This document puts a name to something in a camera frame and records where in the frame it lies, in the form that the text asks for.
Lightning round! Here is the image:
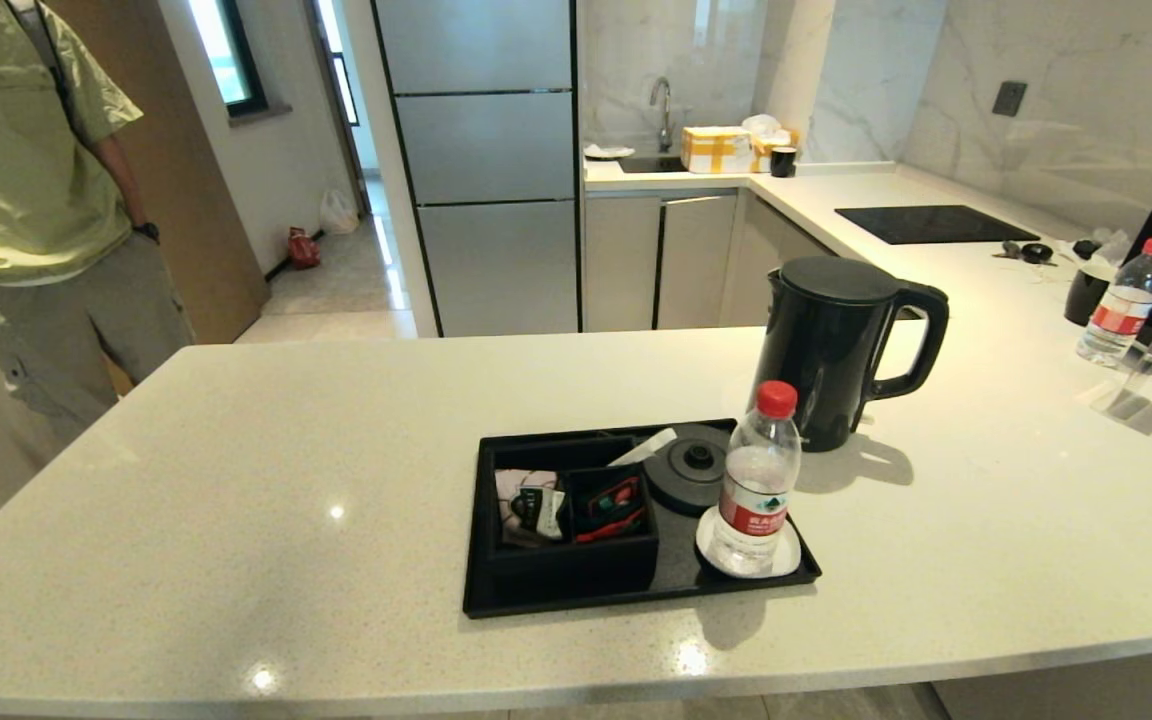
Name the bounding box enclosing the white tea bag packet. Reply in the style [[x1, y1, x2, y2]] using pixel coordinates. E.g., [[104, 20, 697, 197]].
[[496, 468, 570, 549]]

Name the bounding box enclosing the clear water bottle red cap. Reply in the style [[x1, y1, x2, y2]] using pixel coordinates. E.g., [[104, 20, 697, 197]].
[[711, 380, 803, 579], [1076, 237, 1152, 368]]

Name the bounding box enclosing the black electric kettle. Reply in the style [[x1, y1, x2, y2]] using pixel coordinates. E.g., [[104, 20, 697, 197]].
[[748, 255, 951, 453]]

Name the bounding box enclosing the dark green and red box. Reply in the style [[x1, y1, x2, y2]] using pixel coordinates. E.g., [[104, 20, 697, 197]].
[[576, 468, 649, 521]]

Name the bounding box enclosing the black round kettle base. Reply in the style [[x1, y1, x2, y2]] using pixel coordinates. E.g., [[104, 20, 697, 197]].
[[643, 422, 737, 518]]

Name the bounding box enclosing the black mug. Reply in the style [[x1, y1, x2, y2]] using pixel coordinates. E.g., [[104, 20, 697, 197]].
[[1065, 262, 1117, 327]]

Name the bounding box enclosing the grey cabinet door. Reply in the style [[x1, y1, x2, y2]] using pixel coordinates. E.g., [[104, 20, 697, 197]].
[[584, 195, 662, 333], [658, 192, 742, 331]]

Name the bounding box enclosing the white paper stick packet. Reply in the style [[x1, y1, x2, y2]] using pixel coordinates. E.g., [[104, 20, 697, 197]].
[[606, 427, 679, 469]]

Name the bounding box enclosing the red orange packet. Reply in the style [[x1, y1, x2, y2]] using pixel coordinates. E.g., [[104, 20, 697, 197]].
[[576, 505, 649, 545]]

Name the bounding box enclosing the grey corner cabinet front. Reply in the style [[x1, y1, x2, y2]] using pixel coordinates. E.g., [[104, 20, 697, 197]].
[[721, 195, 837, 328]]

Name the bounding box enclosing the black divided organizer box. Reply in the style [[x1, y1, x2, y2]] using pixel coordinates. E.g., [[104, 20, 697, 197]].
[[484, 433, 661, 601]]

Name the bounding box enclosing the silver refrigerator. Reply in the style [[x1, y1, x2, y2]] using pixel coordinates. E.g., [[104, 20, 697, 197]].
[[371, 0, 582, 338]]

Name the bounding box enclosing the black serving tray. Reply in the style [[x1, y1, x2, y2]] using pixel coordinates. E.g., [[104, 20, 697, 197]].
[[461, 417, 824, 619]]

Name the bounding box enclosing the yellow white cardboard box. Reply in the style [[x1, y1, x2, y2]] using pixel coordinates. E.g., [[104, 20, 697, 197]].
[[681, 126, 757, 175]]

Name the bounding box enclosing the chrome sink faucet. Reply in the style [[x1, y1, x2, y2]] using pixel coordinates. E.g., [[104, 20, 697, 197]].
[[649, 77, 675, 153]]

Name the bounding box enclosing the white plastic bag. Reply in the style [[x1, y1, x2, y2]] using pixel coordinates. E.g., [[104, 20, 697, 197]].
[[319, 188, 361, 235]]

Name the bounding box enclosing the white round coaster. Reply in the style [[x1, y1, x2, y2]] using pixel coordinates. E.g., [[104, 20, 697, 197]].
[[695, 505, 803, 581]]

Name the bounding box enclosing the black induction cooktop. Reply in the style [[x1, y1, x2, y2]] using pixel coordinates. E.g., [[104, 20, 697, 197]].
[[834, 205, 1042, 246]]

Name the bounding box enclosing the brown wooden door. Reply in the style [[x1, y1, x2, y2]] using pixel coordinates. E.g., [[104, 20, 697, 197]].
[[46, 0, 272, 396]]

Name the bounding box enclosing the dark framed window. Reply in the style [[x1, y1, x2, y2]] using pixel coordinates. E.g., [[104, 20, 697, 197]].
[[186, 0, 269, 118]]

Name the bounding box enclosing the clear plastic wrap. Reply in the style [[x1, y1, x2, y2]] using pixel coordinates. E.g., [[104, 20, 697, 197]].
[[1056, 230, 1132, 273]]

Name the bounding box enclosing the person in green shirt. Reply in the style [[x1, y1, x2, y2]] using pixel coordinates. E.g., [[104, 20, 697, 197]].
[[0, 0, 195, 446]]

